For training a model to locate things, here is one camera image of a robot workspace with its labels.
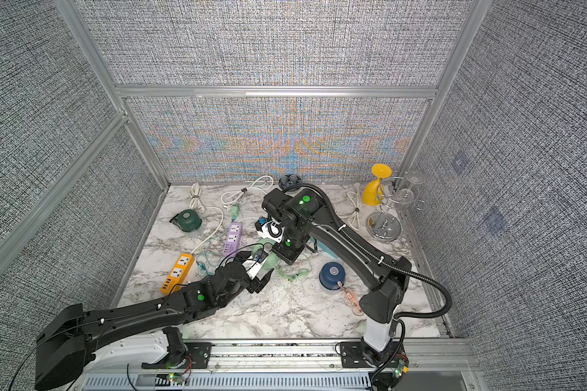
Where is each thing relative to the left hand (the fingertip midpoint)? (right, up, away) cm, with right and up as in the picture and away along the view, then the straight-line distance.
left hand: (267, 261), depth 78 cm
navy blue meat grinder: (+20, -5, +2) cm, 21 cm away
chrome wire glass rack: (+57, +24, +42) cm, 75 cm away
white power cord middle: (-6, +29, +43) cm, 52 cm away
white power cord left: (-36, +19, +33) cm, 52 cm away
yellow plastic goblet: (+39, +24, +16) cm, 49 cm away
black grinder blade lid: (+6, +30, +39) cm, 50 cm away
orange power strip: (-33, -7, +10) cm, 35 cm away
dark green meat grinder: (-33, +12, +17) cm, 39 cm away
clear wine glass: (+53, +21, +20) cm, 60 cm away
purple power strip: (-16, +5, +20) cm, 26 cm away
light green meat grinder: (+2, +2, -7) cm, 8 cm away
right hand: (+6, +5, -7) cm, 10 cm away
